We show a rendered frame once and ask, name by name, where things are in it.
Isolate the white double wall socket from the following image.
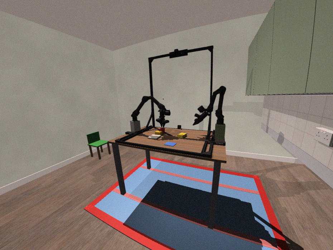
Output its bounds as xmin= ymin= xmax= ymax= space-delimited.
xmin=313 ymin=127 xmax=333 ymax=147

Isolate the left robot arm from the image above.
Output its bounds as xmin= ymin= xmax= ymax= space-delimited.
xmin=197 ymin=86 xmax=226 ymax=125

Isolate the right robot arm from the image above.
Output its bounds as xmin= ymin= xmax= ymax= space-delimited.
xmin=131 ymin=96 xmax=170 ymax=122

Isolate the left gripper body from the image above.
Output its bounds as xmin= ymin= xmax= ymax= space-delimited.
xmin=195 ymin=115 xmax=204 ymax=124

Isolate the white tiled backsplash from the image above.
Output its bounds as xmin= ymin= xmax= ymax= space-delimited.
xmin=261 ymin=95 xmax=333 ymax=188

